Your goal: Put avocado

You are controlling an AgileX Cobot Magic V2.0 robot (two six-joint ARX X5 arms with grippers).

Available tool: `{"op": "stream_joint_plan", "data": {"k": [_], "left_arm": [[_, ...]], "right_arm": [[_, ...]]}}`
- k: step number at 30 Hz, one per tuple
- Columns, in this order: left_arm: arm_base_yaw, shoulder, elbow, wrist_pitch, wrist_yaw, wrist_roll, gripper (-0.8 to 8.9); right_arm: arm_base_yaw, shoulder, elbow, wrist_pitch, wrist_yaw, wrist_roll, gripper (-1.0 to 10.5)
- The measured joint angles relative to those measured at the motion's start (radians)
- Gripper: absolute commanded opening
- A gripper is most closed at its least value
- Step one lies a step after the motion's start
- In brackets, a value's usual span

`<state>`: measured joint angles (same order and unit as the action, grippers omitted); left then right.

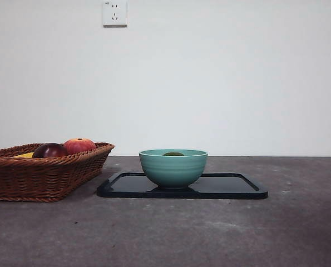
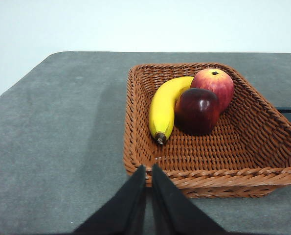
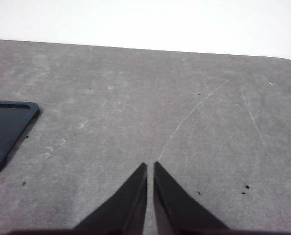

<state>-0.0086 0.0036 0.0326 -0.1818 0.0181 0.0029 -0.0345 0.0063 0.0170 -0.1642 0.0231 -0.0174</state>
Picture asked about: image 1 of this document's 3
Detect teal ribbed bowl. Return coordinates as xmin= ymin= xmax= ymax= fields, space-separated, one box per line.
xmin=139 ymin=149 xmax=209 ymax=190

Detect red orange apple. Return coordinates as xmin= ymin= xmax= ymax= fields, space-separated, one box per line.
xmin=63 ymin=137 xmax=97 ymax=155

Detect black rectangular tray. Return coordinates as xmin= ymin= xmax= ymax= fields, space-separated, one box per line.
xmin=96 ymin=171 xmax=269 ymax=200

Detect dark purple round fruit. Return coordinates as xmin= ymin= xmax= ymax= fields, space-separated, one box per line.
xmin=32 ymin=142 xmax=68 ymax=159

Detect brown wicker basket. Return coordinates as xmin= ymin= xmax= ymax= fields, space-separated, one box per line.
xmin=0 ymin=142 xmax=115 ymax=202

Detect white wall socket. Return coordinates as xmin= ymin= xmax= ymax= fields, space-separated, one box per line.
xmin=102 ymin=0 xmax=128 ymax=28

